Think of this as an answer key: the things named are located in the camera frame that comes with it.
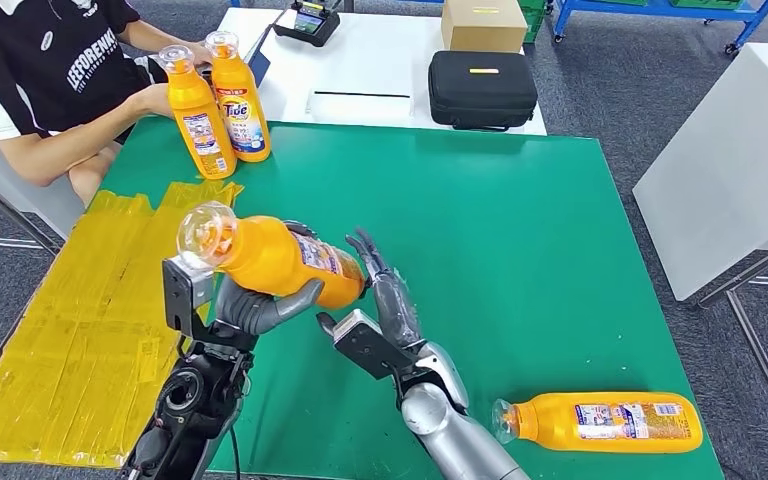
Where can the orange detergent bottle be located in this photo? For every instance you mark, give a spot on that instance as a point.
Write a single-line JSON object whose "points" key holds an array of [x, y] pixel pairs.
{"points": [[238, 93], [198, 119], [265, 258], [596, 424]]}

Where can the black remote controller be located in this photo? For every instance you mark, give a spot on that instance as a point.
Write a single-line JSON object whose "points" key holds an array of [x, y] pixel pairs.
{"points": [[306, 23]]}

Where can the green plastic crate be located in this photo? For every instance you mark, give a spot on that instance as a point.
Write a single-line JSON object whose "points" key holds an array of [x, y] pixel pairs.
{"points": [[532, 25], [702, 3]]}

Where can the white side table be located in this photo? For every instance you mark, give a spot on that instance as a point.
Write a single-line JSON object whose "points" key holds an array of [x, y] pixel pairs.
{"points": [[722, 166]]}

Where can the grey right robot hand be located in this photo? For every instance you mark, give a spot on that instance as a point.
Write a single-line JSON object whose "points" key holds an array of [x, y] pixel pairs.
{"points": [[394, 305]]}

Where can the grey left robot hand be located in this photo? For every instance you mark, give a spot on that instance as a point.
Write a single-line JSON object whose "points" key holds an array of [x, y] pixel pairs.
{"points": [[251, 311]]}

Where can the yellow plastic sheet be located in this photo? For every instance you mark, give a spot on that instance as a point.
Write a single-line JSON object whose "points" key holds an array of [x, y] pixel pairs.
{"points": [[66, 331]]}

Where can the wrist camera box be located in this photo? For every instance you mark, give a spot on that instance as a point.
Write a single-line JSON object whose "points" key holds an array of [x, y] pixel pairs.
{"points": [[185, 298], [367, 344]]}

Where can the person's right forearm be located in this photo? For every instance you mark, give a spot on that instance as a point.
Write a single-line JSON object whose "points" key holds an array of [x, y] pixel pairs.
{"points": [[66, 142]]}

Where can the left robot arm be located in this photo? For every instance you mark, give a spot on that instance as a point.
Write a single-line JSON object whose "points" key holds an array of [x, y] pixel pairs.
{"points": [[192, 411]]}

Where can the thin black strip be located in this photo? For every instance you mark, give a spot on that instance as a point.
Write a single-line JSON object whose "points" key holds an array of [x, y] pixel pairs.
{"points": [[361, 95]]}

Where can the tablet with blue cover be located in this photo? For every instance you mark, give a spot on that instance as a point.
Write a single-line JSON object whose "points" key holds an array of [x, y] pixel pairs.
{"points": [[259, 63]]}

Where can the cardboard box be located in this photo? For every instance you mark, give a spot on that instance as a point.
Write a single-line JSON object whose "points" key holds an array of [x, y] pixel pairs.
{"points": [[483, 28]]}

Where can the black carrying case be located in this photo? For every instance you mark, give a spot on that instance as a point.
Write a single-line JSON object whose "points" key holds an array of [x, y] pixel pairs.
{"points": [[482, 89]]}

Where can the green table mat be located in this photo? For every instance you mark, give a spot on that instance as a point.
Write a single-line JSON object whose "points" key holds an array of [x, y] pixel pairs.
{"points": [[490, 232]]}

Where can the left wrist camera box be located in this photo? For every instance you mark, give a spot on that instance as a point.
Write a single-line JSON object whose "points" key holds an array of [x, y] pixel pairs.
{"points": [[185, 298]]}

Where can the person's left forearm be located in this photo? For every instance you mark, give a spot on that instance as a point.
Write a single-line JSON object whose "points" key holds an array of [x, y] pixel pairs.
{"points": [[152, 36]]}

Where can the person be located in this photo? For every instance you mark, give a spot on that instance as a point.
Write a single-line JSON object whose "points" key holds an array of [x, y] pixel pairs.
{"points": [[46, 60]]}

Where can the person's left hand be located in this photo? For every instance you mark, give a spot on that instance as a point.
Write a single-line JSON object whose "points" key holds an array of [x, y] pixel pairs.
{"points": [[200, 53]]}

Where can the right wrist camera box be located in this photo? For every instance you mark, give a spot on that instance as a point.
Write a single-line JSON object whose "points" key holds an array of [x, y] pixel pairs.
{"points": [[367, 344]]}

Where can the blue wheeled cart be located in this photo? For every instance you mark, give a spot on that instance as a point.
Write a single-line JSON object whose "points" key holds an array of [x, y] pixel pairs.
{"points": [[656, 9]]}

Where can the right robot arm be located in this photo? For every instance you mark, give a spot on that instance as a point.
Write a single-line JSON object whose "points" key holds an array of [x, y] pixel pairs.
{"points": [[450, 430]]}

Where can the person's right hand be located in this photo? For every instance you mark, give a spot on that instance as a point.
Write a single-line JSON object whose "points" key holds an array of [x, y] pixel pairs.
{"points": [[153, 102]]}

